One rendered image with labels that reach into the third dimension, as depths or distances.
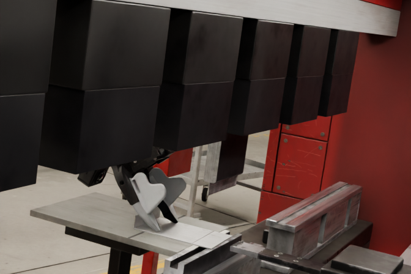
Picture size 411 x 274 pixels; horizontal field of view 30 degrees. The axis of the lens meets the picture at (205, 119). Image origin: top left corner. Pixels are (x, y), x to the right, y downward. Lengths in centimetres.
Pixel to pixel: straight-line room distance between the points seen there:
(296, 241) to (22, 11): 96
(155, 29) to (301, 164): 124
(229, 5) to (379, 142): 104
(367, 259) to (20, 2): 65
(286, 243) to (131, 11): 81
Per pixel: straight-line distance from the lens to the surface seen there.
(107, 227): 117
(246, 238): 165
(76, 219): 120
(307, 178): 200
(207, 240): 116
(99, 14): 71
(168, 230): 119
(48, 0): 65
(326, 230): 167
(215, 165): 109
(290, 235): 146
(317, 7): 129
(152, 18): 80
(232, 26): 98
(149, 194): 116
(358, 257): 109
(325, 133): 197
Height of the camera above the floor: 134
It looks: 8 degrees down
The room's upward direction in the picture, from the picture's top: 8 degrees clockwise
